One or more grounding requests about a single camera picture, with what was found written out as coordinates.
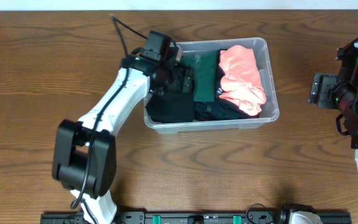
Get black cloth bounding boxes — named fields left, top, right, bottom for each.
left=145, top=93, right=195, bottom=123

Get dark green cloth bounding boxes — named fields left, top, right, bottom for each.
left=181, top=50, right=219, bottom=102

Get dark navy garment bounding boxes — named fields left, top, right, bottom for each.
left=194, top=69, right=260, bottom=121

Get salmon pink cloth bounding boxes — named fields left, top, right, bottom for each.
left=219, top=45, right=267, bottom=116

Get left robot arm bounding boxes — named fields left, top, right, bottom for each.
left=52, top=54, right=193, bottom=223

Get clear plastic storage container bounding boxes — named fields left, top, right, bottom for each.
left=144, top=37, right=280, bottom=134

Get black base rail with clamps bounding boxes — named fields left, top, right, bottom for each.
left=40, top=207, right=352, bottom=224

